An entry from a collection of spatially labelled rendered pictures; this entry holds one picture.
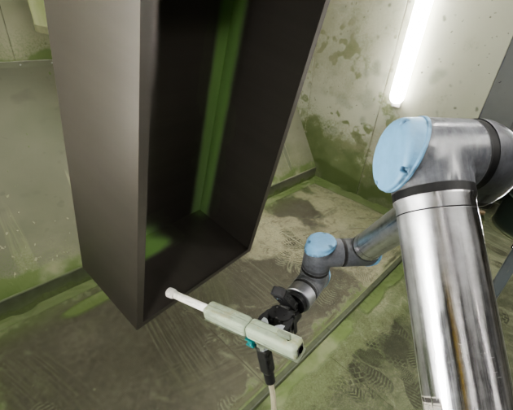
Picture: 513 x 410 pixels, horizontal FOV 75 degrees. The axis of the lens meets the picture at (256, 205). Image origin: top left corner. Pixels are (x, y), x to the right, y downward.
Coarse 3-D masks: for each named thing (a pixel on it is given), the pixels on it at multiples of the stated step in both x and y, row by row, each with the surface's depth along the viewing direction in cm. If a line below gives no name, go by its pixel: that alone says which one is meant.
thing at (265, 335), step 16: (192, 304) 100; (208, 304) 97; (208, 320) 95; (224, 320) 91; (240, 320) 89; (256, 320) 88; (240, 336) 89; (256, 336) 84; (272, 336) 82; (288, 336) 80; (256, 352) 89; (288, 352) 79; (304, 352) 82; (272, 368) 91; (272, 384) 93
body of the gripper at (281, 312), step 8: (296, 296) 100; (280, 304) 98; (304, 304) 100; (272, 312) 96; (280, 312) 95; (288, 312) 95; (296, 312) 101; (272, 320) 94; (280, 320) 93; (288, 320) 92; (296, 320) 101; (296, 328) 98
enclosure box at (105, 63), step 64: (64, 0) 67; (128, 0) 54; (192, 0) 99; (256, 0) 106; (320, 0) 93; (64, 64) 77; (128, 64) 61; (192, 64) 113; (256, 64) 114; (64, 128) 90; (128, 128) 69; (192, 128) 130; (256, 128) 125; (128, 192) 80; (192, 192) 155; (256, 192) 137; (128, 256) 94; (192, 256) 144; (128, 320) 115
